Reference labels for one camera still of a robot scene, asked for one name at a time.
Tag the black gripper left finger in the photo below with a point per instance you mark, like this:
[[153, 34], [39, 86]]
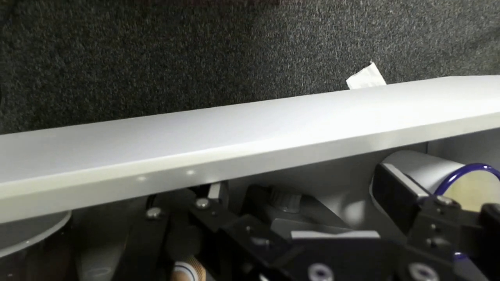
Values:
[[235, 228]]

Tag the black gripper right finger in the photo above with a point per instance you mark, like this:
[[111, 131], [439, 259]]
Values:
[[395, 192]]

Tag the white fronted grey drawer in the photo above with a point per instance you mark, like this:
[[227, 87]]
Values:
[[208, 140]]

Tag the small striped cup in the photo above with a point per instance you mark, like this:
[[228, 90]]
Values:
[[188, 270]]

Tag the white paper scrap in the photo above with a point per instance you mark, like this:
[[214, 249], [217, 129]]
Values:
[[367, 78]]

